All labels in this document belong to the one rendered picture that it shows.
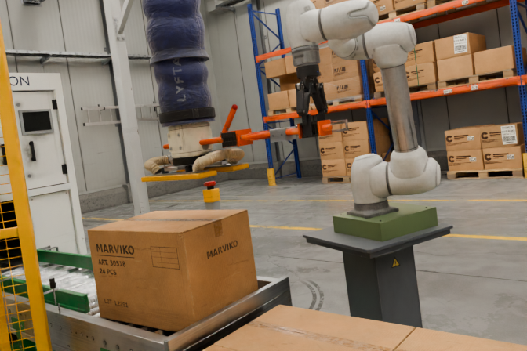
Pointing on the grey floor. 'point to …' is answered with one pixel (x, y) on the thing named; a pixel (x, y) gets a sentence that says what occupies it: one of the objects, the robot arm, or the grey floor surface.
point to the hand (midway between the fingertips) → (314, 127)
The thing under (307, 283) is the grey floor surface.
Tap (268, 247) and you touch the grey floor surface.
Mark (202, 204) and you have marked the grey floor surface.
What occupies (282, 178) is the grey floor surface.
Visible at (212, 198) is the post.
